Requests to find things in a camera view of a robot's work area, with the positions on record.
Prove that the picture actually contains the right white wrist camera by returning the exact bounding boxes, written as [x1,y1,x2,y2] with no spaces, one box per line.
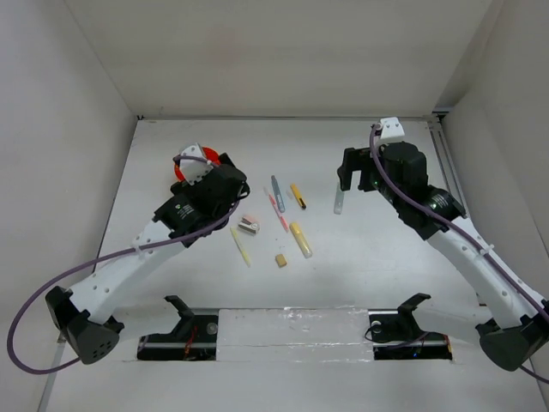
[376,117,405,139]

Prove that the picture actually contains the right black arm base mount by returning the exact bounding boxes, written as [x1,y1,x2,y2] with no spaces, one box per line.
[364,293,453,361]

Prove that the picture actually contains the yellow black utility knife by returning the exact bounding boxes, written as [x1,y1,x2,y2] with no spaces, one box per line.
[290,184,307,210]

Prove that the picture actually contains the aluminium frame rail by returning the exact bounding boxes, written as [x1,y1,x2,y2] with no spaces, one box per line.
[425,112,470,215]

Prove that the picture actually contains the small tan eraser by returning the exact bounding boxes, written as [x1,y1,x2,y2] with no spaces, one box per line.
[275,254,287,268]

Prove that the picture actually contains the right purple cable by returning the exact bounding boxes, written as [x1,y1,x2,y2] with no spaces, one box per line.
[370,123,549,385]

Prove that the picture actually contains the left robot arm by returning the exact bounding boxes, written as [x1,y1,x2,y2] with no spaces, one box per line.
[45,144,250,365]

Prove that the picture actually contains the thin pink highlighter pen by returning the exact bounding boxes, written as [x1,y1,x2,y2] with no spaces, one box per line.
[263,187,289,233]

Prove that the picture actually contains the thin yellow highlighter pen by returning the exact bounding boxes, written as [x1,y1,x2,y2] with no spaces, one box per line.
[230,227,251,268]

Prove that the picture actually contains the green highlighter marker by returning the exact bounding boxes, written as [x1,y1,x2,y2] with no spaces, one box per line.
[334,190,345,215]

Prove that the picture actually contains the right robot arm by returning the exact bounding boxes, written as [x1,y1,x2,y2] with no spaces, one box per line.
[337,142,548,372]

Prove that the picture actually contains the thick yellow highlighter marker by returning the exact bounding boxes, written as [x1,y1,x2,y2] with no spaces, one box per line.
[289,222,313,258]

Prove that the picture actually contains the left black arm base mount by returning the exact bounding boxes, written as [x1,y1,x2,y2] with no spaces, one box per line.
[136,295,220,361]

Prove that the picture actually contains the orange round organizer container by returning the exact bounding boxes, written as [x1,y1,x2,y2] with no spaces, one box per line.
[174,143,220,185]

